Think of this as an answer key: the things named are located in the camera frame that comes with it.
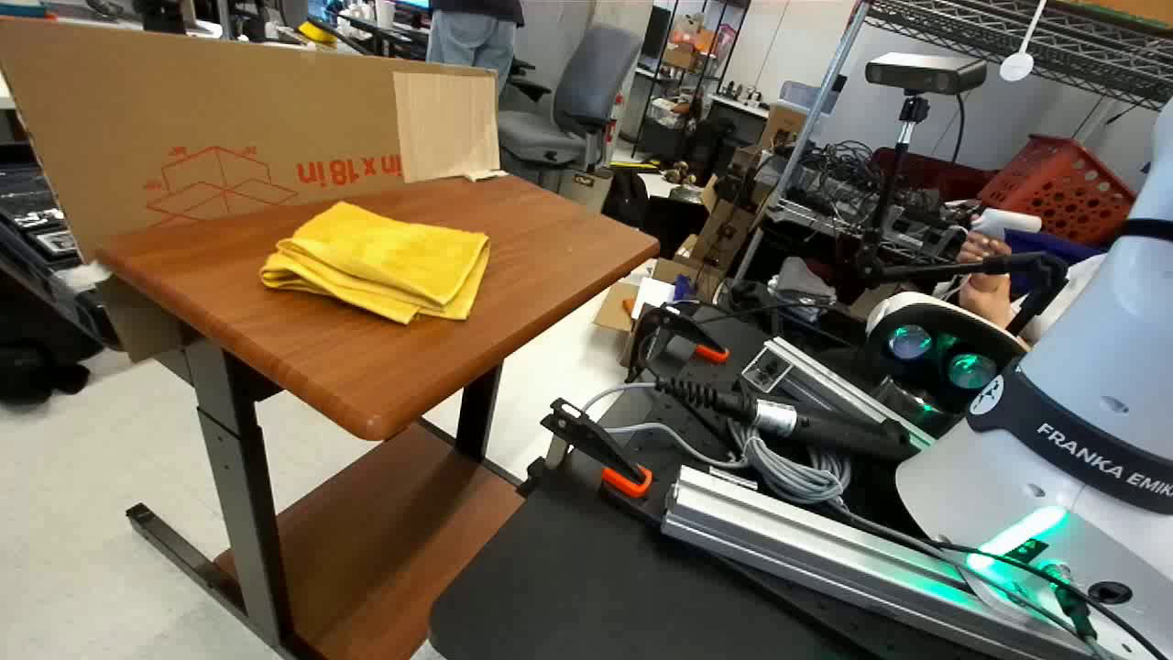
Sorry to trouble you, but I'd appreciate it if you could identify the yellow towel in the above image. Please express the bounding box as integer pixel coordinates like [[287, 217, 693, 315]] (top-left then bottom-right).
[[256, 199, 494, 331]]

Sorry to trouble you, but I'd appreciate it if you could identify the small cardboard box on floor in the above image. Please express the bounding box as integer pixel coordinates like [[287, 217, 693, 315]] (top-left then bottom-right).
[[589, 252, 726, 336]]

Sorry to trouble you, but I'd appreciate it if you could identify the wooden table with metal legs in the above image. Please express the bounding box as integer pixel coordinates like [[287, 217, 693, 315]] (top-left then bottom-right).
[[94, 173, 665, 660]]

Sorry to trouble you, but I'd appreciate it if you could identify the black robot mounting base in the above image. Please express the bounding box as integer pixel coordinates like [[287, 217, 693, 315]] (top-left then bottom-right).
[[424, 304, 984, 660]]

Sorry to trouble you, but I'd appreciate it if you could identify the standing person in jeans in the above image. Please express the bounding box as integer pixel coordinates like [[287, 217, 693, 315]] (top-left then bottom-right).
[[421, 0, 528, 91]]

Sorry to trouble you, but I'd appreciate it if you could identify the white VR headset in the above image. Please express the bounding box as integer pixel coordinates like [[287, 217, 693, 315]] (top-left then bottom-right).
[[860, 289, 1035, 424]]

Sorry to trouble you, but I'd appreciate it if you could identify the white VR controller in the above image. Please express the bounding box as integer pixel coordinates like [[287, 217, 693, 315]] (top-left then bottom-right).
[[973, 206, 1046, 247]]

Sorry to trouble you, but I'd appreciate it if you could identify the large flat cardboard box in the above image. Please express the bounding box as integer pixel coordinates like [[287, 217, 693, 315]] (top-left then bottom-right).
[[0, 14, 506, 259]]

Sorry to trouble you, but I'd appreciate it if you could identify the red plastic basket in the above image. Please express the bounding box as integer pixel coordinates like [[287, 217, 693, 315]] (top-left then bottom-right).
[[975, 132, 1140, 248]]

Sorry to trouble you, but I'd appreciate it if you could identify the white round hanging disc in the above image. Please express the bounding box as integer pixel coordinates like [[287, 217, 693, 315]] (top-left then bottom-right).
[[998, 0, 1051, 87]]

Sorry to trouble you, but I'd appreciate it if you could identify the black equipment cart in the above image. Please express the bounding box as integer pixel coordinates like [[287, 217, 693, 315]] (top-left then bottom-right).
[[0, 142, 118, 406]]

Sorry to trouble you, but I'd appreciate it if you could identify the black clamp with orange handle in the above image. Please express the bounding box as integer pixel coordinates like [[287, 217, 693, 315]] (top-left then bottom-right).
[[535, 392, 658, 507], [632, 300, 735, 386]]

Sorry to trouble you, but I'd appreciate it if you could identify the black cylindrical cable connector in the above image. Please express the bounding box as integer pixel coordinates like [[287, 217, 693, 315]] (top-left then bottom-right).
[[654, 371, 921, 464]]

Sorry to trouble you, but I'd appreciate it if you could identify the short aluminium extrusion rail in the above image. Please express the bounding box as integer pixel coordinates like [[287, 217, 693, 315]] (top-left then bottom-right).
[[735, 335, 938, 456]]

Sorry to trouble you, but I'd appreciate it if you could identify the grey coiled cable bundle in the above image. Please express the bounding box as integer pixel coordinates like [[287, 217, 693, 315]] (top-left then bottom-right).
[[731, 424, 856, 512]]

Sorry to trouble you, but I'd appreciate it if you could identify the long aluminium extrusion rail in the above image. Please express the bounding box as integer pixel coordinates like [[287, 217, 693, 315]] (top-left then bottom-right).
[[656, 462, 1104, 660]]

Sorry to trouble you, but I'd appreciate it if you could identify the black camera stand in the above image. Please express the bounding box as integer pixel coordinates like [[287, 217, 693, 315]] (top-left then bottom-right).
[[853, 91, 1069, 296]]

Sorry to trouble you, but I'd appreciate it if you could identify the black camera on stand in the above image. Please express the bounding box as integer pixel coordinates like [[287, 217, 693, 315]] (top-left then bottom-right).
[[860, 46, 990, 98]]

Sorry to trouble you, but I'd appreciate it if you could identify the metal wire shelf rack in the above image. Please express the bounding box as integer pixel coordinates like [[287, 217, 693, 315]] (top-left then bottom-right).
[[731, 0, 1173, 287]]

